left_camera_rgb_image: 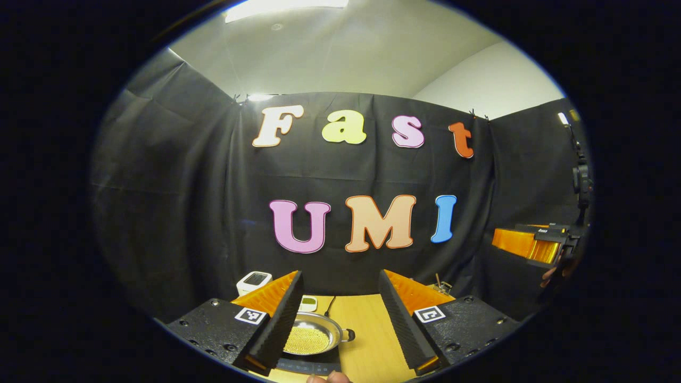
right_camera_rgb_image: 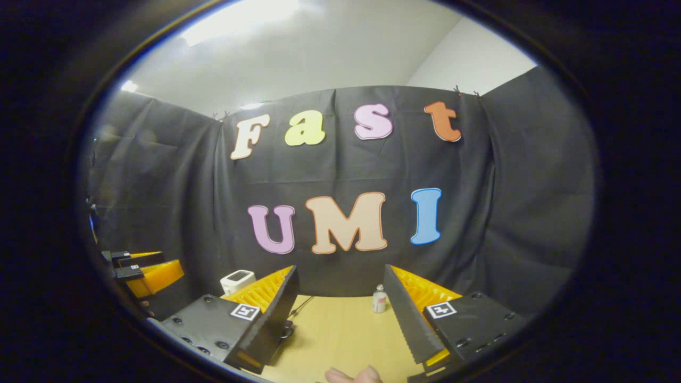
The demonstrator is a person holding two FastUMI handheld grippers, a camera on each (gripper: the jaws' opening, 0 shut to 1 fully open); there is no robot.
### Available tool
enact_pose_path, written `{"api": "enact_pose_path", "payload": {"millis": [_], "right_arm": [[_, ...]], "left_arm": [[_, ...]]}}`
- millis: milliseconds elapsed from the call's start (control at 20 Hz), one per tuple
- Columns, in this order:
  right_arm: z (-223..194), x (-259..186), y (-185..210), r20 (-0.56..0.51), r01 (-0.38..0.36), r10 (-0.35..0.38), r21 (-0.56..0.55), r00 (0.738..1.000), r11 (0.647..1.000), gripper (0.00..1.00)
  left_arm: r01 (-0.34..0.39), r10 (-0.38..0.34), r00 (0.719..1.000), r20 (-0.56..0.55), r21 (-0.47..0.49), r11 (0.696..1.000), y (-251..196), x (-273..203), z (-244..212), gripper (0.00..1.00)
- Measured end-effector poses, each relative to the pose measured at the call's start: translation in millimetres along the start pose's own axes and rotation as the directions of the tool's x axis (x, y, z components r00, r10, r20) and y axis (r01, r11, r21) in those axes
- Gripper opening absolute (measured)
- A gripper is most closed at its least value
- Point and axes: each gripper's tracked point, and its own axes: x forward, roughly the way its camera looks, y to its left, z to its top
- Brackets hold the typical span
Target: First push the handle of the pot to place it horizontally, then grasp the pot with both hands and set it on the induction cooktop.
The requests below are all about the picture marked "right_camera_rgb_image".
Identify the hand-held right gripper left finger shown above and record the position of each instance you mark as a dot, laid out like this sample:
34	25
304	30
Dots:
276	319

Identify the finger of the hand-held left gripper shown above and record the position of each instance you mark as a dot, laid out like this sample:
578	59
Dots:
157	277
135	258

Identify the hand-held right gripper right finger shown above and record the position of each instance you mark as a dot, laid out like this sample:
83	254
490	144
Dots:
407	324

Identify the clear bottle with pink label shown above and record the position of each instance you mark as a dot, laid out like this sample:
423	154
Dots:
379	300

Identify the white toaster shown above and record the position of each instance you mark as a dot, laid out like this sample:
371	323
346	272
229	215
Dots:
238	282

